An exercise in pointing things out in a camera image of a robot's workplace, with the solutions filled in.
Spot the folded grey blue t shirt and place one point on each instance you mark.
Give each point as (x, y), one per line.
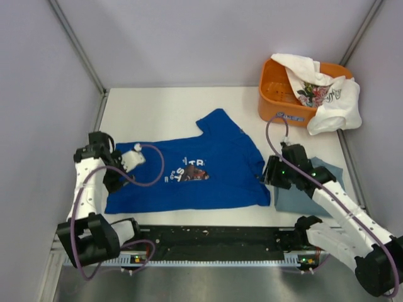
(296, 201)

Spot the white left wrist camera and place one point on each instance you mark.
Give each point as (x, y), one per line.
(132, 158)

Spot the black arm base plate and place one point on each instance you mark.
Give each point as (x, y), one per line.
(227, 243)

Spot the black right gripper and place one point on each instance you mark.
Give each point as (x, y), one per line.
(269, 176)

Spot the orange plastic basket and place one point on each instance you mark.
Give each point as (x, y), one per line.
(277, 98)

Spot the white floral t shirt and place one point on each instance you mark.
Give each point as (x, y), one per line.
(335, 99)

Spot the blue printed t shirt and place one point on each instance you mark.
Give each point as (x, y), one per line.
(218, 169)

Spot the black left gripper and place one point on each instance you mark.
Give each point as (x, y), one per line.
(111, 184)

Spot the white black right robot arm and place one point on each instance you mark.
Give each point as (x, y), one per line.
(368, 249)

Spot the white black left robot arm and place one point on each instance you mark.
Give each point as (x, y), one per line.
(86, 235)

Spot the aluminium frame rail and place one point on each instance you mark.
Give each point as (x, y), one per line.
(374, 231)

